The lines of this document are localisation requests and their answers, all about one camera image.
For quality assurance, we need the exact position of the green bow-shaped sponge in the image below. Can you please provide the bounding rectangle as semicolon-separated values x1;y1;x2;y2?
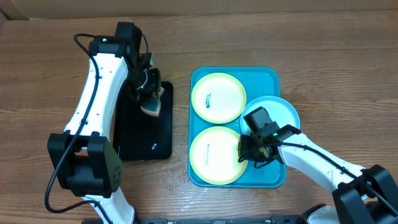
141;87;165;117

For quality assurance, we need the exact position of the light blue plate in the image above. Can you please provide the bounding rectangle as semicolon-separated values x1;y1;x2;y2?
239;96;300;135

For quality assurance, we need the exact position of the yellow-green plate bottom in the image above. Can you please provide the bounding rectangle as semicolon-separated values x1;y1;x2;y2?
189;126;248;185

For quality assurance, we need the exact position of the yellow-green plate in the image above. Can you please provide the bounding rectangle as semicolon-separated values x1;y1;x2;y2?
189;126;248;185
191;72;246;124

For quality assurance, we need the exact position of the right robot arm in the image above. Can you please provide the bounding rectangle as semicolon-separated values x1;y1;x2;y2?
238;107;397;224

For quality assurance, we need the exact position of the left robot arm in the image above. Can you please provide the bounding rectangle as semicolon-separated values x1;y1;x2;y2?
44;22;165;223

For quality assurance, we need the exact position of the black rectangular tray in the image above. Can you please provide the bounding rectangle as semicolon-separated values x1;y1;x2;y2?
113;81;174;161

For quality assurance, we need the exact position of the yellow-green plate top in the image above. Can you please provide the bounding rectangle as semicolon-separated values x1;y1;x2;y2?
191;72;246;124

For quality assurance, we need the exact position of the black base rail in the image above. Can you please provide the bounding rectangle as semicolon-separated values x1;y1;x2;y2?
81;214;312;224

